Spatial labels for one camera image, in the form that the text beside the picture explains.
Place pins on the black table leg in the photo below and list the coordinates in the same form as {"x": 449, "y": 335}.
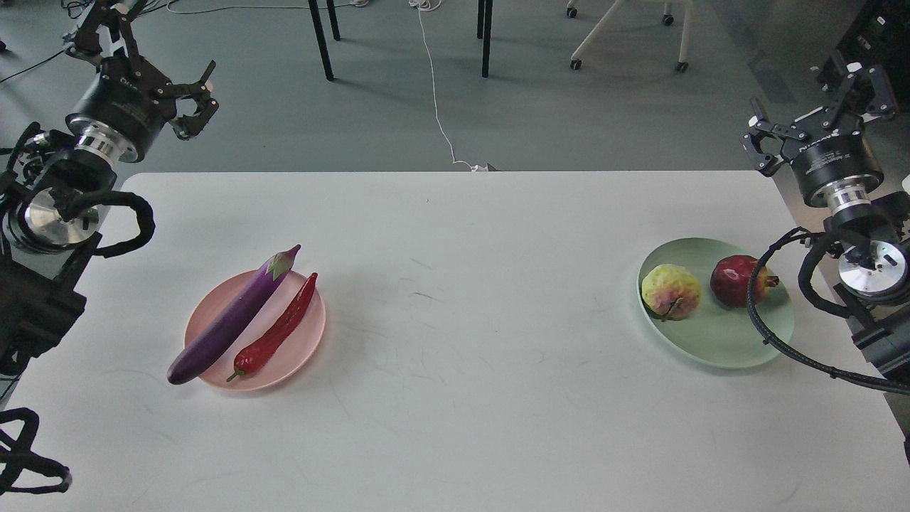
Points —
{"x": 484, "y": 33}
{"x": 321, "y": 35}

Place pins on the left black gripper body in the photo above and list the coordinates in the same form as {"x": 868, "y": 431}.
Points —
{"x": 113, "y": 104}

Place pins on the green plate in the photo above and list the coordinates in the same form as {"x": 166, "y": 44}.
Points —
{"x": 714, "y": 334}

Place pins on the red chili pepper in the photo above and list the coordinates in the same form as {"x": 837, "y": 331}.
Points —
{"x": 252, "y": 358}

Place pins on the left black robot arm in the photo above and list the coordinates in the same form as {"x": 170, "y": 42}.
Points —
{"x": 60, "y": 202}

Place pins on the white rolling chair base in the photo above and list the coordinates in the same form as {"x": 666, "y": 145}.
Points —
{"x": 605, "y": 29}

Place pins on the purple eggplant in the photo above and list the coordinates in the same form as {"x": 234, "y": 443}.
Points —
{"x": 208, "y": 346}

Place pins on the black equipment case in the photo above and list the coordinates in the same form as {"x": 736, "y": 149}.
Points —
{"x": 879, "y": 35}

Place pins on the black table leg right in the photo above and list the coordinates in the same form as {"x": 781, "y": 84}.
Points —
{"x": 484, "y": 33}

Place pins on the yellow green custard apple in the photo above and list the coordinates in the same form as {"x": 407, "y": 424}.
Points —
{"x": 671, "y": 292}

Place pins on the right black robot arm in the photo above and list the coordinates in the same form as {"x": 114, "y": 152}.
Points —
{"x": 856, "y": 267}

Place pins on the pink plate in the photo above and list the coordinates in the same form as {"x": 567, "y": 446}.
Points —
{"x": 290, "y": 356}

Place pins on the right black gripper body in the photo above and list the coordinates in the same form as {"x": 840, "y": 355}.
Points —
{"x": 825, "y": 157}

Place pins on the red pomegranate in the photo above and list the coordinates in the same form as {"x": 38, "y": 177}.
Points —
{"x": 729, "y": 281}

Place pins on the black table leg left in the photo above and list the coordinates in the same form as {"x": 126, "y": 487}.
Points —
{"x": 321, "y": 35}

